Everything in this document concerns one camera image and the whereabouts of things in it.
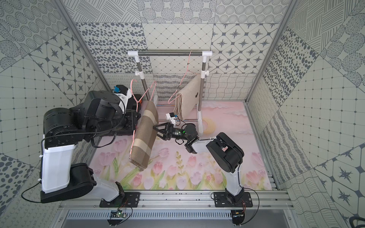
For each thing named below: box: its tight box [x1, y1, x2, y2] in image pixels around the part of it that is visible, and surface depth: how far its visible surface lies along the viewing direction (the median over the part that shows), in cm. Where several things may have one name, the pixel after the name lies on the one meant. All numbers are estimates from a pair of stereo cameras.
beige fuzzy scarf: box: [173, 73, 201, 121], surface depth 88 cm
